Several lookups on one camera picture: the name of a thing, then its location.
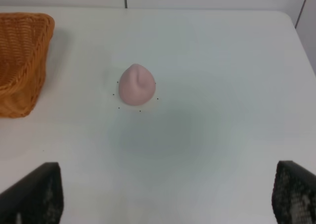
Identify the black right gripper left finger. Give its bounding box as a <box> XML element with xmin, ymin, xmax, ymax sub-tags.
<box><xmin>0</xmin><ymin>162</ymin><xmax>64</xmax><ymax>224</ymax></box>

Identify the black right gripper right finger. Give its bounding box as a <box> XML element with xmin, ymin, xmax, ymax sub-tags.
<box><xmin>272</xmin><ymin>161</ymin><xmax>316</xmax><ymax>224</ymax></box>

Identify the pink peach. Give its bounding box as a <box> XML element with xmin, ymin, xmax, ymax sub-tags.
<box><xmin>118</xmin><ymin>64</ymin><xmax>156</xmax><ymax>106</ymax></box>

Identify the orange wicker basket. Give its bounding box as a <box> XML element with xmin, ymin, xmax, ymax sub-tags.
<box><xmin>0</xmin><ymin>12</ymin><xmax>55</xmax><ymax>118</ymax></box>

